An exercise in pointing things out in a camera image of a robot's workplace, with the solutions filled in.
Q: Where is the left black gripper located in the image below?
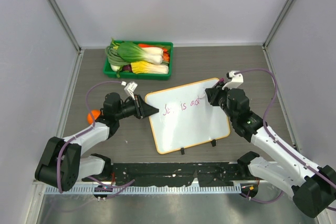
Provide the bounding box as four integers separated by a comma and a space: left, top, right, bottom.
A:
115, 94, 158, 120

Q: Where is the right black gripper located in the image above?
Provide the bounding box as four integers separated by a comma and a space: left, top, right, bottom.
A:
206, 81, 237, 122

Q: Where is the pink whiteboard marker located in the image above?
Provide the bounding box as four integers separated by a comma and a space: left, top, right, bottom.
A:
200, 78, 225, 99

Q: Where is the orange framed whiteboard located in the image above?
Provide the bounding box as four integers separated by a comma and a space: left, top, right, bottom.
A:
145, 78, 230, 154

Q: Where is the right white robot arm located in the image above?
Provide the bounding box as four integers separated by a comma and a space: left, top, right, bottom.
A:
205, 86, 335, 218

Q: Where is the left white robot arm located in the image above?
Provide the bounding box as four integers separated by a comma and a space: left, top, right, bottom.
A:
35, 92, 159, 193

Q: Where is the yellow cabbage toy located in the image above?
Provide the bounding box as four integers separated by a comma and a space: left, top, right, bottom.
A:
131, 61, 169, 74

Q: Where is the purple eggplant toy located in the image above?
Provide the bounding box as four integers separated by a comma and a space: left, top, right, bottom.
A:
122, 65, 132, 72

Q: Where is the orange fruit toy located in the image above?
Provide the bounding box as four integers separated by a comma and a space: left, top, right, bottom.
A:
87, 110, 101, 125

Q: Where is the green plastic tray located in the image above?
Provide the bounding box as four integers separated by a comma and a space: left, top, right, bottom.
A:
103, 40, 173, 80

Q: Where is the green bok choy toy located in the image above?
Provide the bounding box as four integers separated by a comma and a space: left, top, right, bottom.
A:
117, 42, 164, 65

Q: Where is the green bean bundle toy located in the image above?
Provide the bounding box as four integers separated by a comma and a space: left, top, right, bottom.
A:
105, 39, 129, 72

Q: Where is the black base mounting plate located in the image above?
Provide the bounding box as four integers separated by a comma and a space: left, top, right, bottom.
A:
94, 162, 258, 187

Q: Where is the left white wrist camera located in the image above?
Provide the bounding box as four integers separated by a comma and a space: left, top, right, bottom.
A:
121, 81, 138, 100

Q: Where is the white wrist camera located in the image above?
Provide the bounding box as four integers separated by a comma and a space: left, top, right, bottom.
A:
222, 70, 244, 90
121, 81, 138, 100

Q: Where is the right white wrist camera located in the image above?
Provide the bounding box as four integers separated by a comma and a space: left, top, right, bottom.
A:
222, 70, 244, 90

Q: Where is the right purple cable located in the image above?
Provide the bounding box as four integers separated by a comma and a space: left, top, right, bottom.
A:
237, 68, 336, 211

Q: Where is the purple cable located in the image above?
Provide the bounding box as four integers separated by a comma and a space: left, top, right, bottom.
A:
237, 68, 336, 211
56, 80, 127, 194

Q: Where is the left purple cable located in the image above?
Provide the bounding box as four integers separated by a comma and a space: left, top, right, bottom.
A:
56, 80, 127, 194

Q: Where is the aluminium rail with cable duct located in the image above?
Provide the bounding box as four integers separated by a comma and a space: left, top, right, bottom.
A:
33, 161, 316, 196

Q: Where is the right aluminium frame post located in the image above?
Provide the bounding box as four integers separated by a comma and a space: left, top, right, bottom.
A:
263, 0, 296, 49

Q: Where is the aluminium frame post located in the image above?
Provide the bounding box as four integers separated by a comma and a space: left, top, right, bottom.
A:
47, 0, 81, 52
263, 0, 296, 49

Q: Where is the left aluminium frame post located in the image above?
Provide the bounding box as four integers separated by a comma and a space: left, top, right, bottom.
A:
47, 0, 81, 52

